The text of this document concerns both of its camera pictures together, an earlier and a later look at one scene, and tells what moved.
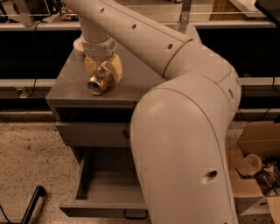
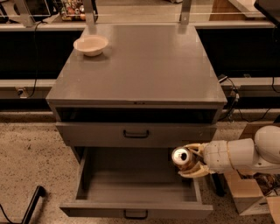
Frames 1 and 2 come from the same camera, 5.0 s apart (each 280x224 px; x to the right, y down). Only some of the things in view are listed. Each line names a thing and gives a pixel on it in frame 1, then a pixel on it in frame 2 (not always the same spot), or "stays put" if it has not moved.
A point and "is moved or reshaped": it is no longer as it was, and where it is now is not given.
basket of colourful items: [67, 14] stays put
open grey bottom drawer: [108, 185] stays put
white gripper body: [98, 48] -> [216, 156]
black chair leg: [39, 192] stays put
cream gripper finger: [90, 64] -> [199, 148]
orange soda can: [96, 84] is moved or reshaped
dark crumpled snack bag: [269, 176] stays put
